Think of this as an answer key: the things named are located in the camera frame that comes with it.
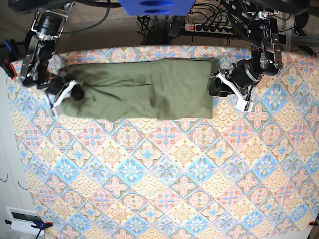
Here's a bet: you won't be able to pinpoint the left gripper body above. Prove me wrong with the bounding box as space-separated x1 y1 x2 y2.
227 59 264 91

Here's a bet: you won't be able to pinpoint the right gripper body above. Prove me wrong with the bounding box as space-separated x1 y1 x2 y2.
37 75 69 96

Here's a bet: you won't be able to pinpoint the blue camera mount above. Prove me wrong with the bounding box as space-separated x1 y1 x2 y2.
118 0 195 16

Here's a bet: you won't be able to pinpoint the patterned tile tablecloth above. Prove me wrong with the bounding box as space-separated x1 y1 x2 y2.
5 53 319 239

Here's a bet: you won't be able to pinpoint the orange clamp bottom left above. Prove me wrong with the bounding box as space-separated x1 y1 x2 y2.
4 220 53 231

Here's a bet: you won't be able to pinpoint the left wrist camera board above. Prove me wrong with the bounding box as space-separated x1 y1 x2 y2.
235 98 254 113

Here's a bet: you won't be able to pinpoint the olive green t-shirt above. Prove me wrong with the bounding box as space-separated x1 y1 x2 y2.
61 58 217 121

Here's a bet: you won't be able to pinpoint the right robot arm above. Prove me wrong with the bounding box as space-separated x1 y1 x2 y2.
19 3 84 101

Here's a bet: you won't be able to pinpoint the white power strip red switch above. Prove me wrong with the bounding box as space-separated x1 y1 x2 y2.
184 23 237 35

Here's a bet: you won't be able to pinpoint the tangled black cables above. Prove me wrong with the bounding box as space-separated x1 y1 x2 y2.
136 14 185 45

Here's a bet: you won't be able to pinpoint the blue clamp left edge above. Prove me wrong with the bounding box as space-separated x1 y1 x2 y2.
0 39 18 79

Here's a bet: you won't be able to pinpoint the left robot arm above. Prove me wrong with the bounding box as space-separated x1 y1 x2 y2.
208 12 284 98

